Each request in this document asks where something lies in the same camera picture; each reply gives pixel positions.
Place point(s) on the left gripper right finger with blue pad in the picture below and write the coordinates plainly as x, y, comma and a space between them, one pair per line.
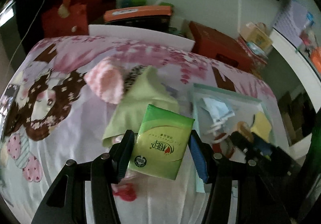
202, 155

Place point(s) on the beige carry case with handle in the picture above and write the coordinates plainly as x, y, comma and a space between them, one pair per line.
257, 34

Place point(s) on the red gift bag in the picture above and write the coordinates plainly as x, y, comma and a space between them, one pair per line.
73, 17

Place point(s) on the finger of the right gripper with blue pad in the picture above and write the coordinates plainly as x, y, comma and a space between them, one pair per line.
265, 148

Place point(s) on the black white leopard scrunchie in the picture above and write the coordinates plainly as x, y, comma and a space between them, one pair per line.
132, 76

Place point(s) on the red tape roll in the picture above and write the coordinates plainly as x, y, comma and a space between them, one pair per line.
222, 144

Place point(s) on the lavender perforated basket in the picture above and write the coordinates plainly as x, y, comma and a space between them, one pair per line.
291, 20

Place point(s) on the white curved desk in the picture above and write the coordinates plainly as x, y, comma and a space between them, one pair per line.
308, 76

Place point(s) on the light blue face mask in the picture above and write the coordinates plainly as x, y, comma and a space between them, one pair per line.
217, 109

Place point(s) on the red cardboard box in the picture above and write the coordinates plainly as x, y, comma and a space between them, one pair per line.
219, 46

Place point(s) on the round tan pouch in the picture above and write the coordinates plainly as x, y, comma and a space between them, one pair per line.
244, 129

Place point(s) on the pink cream scrunchie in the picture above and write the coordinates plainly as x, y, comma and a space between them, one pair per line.
120, 138

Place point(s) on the white tray with teal rim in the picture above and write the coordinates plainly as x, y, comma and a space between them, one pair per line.
245, 108

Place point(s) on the pink cartoon print bedsheet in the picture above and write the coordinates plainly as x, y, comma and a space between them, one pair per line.
58, 117

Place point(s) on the orange black box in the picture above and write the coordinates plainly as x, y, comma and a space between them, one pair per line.
154, 17

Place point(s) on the pink white fuzzy cloth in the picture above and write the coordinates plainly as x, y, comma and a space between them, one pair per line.
106, 80

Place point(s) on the light green cloth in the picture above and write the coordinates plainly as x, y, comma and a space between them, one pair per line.
129, 113

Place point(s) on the blue wet wipes pack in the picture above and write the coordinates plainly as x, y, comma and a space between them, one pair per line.
256, 49

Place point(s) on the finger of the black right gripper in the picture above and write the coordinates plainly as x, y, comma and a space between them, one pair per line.
241, 142

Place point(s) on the white foam board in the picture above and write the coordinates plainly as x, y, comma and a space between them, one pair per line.
140, 34

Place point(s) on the yellow sponge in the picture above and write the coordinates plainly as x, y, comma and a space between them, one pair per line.
261, 126

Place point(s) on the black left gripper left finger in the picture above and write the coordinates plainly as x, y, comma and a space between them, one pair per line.
121, 153

